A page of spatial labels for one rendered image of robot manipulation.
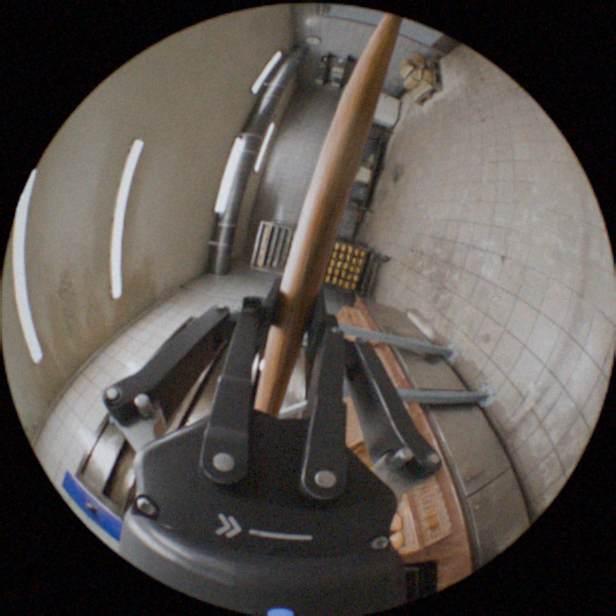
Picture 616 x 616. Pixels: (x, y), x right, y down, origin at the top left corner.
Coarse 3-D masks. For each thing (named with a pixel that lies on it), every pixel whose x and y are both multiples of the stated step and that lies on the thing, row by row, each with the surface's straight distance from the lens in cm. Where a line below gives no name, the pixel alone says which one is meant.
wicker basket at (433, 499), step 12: (360, 456) 101; (432, 480) 82; (408, 492) 74; (420, 492) 77; (432, 492) 80; (408, 504) 73; (420, 504) 75; (432, 504) 78; (444, 504) 81; (420, 516) 74; (432, 516) 77; (444, 516) 80; (408, 528) 97; (420, 528) 73; (444, 528) 80; (408, 540) 99; (420, 540) 73; (432, 540) 76; (408, 552) 75
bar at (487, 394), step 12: (360, 336) 119; (372, 336) 121; (384, 336) 123; (396, 336) 130; (420, 348) 140; (432, 348) 145; (444, 348) 155; (456, 348) 159; (348, 396) 76; (408, 396) 86; (420, 396) 90; (432, 396) 95; (444, 396) 100; (456, 396) 107; (468, 396) 116; (480, 396) 127; (492, 396) 135; (288, 408) 83; (300, 408) 81
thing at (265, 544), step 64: (192, 448) 7; (256, 448) 7; (128, 512) 6; (192, 512) 6; (256, 512) 6; (320, 512) 6; (384, 512) 7; (192, 576) 4; (256, 576) 4; (320, 576) 4; (384, 576) 5
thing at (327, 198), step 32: (384, 32) 35; (384, 64) 25; (352, 96) 19; (352, 128) 17; (320, 160) 16; (352, 160) 16; (320, 192) 15; (320, 224) 15; (320, 256) 15; (288, 288) 16; (288, 320) 16; (288, 352) 18; (288, 384) 21
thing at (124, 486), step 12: (120, 456) 131; (132, 456) 124; (120, 468) 127; (132, 468) 120; (120, 480) 124; (132, 480) 114; (108, 492) 129; (120, 492) 122; (132, 492) 116; (120, 504) 120
